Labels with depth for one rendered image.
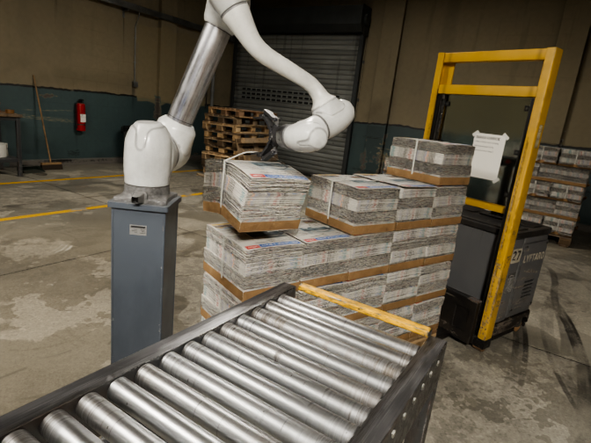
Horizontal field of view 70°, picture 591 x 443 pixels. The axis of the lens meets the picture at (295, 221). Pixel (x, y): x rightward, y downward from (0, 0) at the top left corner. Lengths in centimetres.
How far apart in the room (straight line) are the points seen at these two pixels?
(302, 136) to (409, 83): 747
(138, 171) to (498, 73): 752
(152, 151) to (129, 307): 58
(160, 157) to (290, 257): 66
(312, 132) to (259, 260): 57
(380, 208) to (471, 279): 125
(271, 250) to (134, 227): 53
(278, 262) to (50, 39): 722
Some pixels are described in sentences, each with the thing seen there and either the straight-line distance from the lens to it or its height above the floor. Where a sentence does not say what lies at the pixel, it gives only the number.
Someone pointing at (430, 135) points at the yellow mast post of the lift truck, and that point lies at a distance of 314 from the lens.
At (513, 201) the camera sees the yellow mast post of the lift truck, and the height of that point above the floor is 100.
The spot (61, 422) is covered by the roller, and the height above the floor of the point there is 80.
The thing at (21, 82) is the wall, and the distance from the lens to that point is 830.
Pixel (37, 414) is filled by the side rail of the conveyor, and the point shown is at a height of 80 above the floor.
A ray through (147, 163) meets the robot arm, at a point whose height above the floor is 114.
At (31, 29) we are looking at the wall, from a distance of 842.
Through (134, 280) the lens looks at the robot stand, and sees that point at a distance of 165.
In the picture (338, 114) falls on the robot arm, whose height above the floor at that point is 137.
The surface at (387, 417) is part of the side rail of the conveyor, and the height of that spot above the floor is 80.
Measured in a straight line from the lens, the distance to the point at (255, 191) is 159.
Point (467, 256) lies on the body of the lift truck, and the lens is 315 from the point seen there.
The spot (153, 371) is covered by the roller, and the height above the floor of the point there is 80.
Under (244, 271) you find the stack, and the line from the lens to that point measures 169.
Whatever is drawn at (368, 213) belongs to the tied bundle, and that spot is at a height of 94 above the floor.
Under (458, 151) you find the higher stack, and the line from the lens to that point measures 251.
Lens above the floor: 136
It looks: 14 degrees down
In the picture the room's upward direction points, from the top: 7 degrees clockwise
